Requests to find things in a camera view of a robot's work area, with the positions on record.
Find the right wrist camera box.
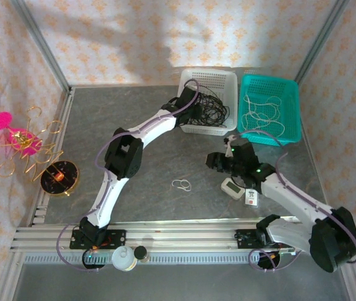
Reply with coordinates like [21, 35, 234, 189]
[223, 135, 238, 157]

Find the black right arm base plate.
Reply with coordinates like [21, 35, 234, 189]
[235, 228, 293, 250]

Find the aluminium frame post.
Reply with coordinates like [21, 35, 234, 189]
[10, 0, 73, 95]
[293, 0, 353, 85]

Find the white digital timer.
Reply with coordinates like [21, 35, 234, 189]
[220, 177, 245, 201]

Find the white round jar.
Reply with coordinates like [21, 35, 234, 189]
[111, 245, 138, 272]

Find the aluminium mounting rail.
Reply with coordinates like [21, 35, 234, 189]
[10, 216, 353, 253]

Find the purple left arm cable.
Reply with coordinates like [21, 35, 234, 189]
[57, 78, 200, 273]

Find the small black cap bottle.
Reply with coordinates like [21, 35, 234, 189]
[133, 246, 149, 263]

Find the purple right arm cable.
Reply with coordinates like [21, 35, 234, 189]
[239, 130, 356, 273]

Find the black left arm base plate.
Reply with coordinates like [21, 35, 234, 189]
[70, 230, 127, 251]

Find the white plastic basket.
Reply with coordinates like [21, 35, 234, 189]
[173, 68, 239, 136]

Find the black cable pile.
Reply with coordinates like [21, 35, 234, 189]
[193, 92, 230, 129]

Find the round black gold-rimmed dish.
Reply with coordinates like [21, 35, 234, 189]
[40, 160, 80, 198]

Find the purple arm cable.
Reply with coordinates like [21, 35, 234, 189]
[239, 130, 356, 273]
[57, 78, 200, 273]

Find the thin white cable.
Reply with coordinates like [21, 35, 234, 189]
[171, 178, 192, 192]
[240, 95, 286, 138]

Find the teal plastic basket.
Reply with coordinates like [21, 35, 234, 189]
[235, 74, 303, 148]

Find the white card with red label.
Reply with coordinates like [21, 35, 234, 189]
[244, 187, 259, 208]

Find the pink and gold wire ornament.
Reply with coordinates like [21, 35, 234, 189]
[0, 106, 65, 182]

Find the grey slotted cable duct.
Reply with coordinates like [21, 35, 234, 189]
[23, 253, 295, 265]

